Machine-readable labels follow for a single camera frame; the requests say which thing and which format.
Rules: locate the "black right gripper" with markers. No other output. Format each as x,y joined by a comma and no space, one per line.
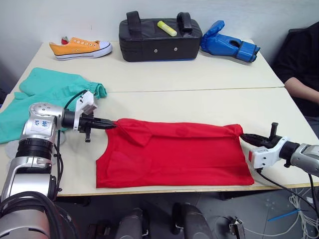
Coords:
270,142

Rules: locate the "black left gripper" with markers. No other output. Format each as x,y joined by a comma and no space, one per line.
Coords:
84,123

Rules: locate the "red sleeveless t-shirt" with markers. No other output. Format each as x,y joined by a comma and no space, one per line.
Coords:
174,159

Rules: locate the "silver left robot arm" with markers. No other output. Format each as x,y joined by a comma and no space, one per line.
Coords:
37,125

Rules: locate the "person's bare forearm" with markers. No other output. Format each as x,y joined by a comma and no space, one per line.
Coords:
302,88

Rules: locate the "green shorts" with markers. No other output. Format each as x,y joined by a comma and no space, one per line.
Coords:
49,85

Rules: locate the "grey sock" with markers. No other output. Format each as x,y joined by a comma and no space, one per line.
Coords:
12,149
62,138

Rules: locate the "orange canvas sneaker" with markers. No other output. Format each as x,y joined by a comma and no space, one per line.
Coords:
79,48

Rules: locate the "blue stick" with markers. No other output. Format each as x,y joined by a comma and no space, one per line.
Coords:
286,215

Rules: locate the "person in black clothes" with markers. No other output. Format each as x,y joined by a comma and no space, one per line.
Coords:
299,59

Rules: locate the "small red green object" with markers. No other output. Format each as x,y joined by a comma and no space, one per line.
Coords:
65,40

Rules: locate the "black kick pad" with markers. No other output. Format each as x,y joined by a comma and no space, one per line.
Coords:
159,44

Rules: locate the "blue boxing glove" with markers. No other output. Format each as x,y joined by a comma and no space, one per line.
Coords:
224,43

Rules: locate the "dark rounded shape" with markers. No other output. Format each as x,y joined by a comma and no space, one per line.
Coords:
132,224
192,221

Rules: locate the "yellow highlighter pen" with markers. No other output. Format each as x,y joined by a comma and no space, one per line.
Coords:
167,28

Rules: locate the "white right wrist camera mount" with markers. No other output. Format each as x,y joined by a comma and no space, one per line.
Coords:
264,155

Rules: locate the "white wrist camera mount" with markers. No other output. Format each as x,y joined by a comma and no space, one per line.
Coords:
84,100
264,155

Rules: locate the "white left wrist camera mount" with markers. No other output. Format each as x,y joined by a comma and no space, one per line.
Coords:
84,100

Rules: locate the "metal bracket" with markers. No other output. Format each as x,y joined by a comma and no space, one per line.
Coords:
235,225

